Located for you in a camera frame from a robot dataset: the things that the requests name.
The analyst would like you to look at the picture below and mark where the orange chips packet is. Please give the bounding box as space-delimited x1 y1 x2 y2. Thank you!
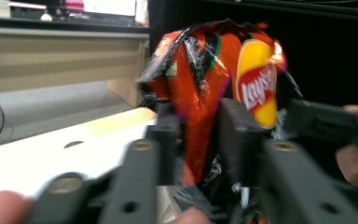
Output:
138 18 302 224

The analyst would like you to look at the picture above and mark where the beige wooden desk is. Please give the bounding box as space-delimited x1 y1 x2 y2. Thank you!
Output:
0 26 152 108

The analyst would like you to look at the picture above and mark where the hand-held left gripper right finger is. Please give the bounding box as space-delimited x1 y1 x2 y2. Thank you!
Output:
218 97 269 189

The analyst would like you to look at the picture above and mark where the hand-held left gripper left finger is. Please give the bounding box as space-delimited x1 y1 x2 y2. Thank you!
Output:
145 102 185 187

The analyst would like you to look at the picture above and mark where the monitor with white screen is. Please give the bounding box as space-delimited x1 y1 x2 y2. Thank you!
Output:
83 0 137 17

